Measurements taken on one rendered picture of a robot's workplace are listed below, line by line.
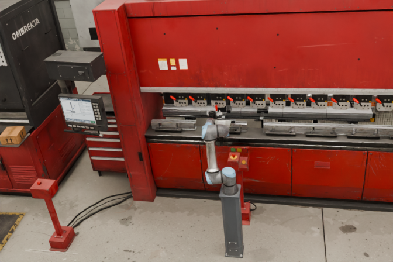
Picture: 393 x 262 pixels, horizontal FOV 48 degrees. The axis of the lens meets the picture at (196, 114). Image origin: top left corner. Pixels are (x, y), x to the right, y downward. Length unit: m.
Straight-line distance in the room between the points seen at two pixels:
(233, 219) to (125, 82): 1.69
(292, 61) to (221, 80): 0.72
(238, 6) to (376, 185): 2.31
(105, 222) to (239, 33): 2.56
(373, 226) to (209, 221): 1.69
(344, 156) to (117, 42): 2.49
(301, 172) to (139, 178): 1.79
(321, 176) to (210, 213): 1.28
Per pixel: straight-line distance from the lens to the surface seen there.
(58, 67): 4.23
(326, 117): 4.83
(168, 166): 4.99
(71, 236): 5.07
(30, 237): 5.33
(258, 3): 4.05
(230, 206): 4.09
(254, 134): 4.62
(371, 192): 4.98
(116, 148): 5.42
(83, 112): 4.31
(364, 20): 4.14
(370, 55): 4.27
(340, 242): 4.74
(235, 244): 4.41
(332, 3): 4.05
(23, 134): 5.08
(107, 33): 4.30
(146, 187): 5.14
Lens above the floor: 3.38
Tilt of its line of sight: 30 degrees down
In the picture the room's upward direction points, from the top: 6 degrees counter-clockwise
